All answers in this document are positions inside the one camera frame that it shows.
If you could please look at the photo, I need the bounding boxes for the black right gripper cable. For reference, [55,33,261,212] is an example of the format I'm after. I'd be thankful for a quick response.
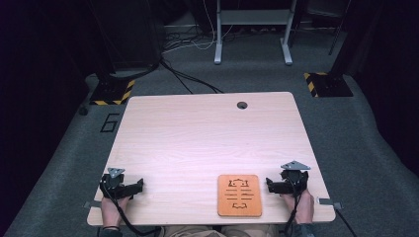
[284,169,305,237]

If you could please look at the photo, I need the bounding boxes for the person's right leg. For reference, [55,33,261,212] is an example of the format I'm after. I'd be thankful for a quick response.
[219,224,280,237]

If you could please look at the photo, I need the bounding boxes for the white floor cables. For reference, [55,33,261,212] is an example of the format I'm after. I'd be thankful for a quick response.
[162,0,235,53]

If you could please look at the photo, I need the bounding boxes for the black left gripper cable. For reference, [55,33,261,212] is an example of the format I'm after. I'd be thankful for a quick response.
[101,179,163,237]

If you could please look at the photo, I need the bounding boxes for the person's leg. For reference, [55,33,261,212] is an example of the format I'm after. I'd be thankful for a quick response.
[160,224,215,237]
[219,224,280,237]

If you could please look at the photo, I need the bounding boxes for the person's right hand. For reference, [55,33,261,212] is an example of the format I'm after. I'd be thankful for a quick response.
[281,189,316,225]

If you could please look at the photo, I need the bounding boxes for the black stand base hazard striped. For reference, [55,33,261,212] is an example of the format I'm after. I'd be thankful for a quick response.
[302,71,355,99]
[89,78,136,107]

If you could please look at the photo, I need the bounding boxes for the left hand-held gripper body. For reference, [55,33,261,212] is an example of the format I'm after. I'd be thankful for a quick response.
[99,167,138,200]

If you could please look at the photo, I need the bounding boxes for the black floor cables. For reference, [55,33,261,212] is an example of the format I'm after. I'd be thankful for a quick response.
[159,57,225,96]

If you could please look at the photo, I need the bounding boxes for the black cable at clamp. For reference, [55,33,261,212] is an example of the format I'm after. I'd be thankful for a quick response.
[335,207,359,237]

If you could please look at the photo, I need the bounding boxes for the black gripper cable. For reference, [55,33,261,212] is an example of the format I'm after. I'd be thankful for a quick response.
[284,169,305,237]
[101,179,163,237]

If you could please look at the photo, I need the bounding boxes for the large black cabinet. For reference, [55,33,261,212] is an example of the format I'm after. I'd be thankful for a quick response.
[86,0,167,74]

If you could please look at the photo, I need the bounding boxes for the white metal desk frame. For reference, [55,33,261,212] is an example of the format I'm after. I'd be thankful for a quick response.
[213,0,298,66]

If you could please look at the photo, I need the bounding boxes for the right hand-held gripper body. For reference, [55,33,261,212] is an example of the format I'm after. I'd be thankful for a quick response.
[279,160,311,198]

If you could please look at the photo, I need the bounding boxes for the person's left hand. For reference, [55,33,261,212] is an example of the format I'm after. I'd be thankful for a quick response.
[101,195,131,228]

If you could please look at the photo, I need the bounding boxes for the bamboo board with cutouts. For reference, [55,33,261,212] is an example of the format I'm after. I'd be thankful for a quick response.
[216,174,263,218]

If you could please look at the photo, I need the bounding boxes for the grey metal table clamp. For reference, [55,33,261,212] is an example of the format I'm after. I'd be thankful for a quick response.
[316,197,344,210]
[82,199,103,210]

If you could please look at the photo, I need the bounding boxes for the person's left leg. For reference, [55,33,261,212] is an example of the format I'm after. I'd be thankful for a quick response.
[160,224,215,237]

